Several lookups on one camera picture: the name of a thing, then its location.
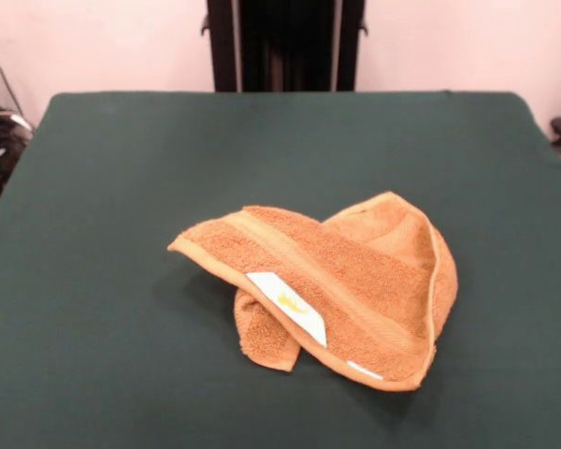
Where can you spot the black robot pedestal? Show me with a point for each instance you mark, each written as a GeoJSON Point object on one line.
{"type": "Point", "coordinates": [285, 47]}

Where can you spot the dark green table cloth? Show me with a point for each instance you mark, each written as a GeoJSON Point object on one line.
{"type": "Point", "coordinates": [121, 327]}

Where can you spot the orange terry towel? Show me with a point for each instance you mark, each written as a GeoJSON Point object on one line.
{"type": "Point", "coordinates": [355, 280]}

